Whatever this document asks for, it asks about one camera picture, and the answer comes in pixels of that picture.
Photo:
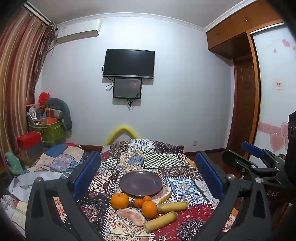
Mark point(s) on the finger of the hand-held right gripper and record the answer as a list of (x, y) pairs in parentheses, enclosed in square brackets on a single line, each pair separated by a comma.
[(253, 148), (235, 161)]

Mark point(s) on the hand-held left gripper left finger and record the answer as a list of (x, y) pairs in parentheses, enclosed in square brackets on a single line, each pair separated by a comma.
[(87, 173)]

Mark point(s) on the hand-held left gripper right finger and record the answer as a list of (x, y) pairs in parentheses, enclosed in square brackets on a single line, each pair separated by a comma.
[(208, 176)]

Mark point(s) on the large orange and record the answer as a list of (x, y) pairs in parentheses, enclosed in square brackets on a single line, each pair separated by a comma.
[(119, 200), (149, 209)]

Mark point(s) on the yellow sugarcane piece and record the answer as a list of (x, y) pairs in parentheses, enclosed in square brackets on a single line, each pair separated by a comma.
[(172, 207), (160, 222)]

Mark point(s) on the pomelo segment with white pith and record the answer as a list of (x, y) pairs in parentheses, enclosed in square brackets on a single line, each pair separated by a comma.
[(163, 195)]

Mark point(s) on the purple plate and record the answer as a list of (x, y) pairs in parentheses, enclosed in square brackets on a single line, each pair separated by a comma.
[(141, 183)]

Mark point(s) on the peeled pink pomelo segment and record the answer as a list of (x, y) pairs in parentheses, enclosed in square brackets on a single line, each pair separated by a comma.
[(130, 216)]

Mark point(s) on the white sliding door with hearts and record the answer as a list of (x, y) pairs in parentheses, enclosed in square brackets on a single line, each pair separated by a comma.
[(270, 111)]

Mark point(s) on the dark red date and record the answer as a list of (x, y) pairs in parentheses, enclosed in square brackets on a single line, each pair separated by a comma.
[(131, 204)]

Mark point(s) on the patchwork blanket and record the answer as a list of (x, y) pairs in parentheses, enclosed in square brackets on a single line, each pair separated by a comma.
[(143, 160)]

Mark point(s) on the small orange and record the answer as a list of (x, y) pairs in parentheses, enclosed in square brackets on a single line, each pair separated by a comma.
[(138, 203), (146, 198)]

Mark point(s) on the grey box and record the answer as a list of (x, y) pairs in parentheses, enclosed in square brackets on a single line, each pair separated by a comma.
[(33, 150)]

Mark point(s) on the white paper notice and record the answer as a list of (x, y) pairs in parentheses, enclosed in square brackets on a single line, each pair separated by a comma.
[(278, 84)]

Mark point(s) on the white cloth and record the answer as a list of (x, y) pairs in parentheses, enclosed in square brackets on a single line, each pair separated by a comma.
[(25, 183)]

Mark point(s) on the orange box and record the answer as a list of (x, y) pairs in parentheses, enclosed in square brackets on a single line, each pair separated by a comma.
[(49, 120)]

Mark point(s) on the red box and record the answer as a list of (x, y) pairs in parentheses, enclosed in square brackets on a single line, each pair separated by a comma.
[(29, 139)]

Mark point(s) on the teal plastic bag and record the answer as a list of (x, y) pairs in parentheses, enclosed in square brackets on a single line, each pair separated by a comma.
[(12, 161)]

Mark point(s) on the red plastic bag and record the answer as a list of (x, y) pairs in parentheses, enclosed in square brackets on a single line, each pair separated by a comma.
[(43, 97)]

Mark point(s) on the small black monitor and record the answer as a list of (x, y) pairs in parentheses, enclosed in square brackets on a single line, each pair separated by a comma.
[(127, 88)]

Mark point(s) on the black television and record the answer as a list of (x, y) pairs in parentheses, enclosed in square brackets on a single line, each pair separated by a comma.
[(129, 63)]

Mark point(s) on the wooden wardrobe cabinet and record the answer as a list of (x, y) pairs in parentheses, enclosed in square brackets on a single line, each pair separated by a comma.
[(231, 30)]

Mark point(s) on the striped brown curtain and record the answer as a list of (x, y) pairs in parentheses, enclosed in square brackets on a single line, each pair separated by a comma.
[(18, 69)]

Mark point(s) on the white air conditioner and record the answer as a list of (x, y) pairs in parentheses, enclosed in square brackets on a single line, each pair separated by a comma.
[(77, 31)]

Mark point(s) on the dark wooden bed frame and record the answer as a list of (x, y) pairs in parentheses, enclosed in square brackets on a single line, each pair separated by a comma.
[(91, 148)]

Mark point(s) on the white wall socket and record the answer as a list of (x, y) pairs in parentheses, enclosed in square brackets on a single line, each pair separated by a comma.
[(195, 143)]

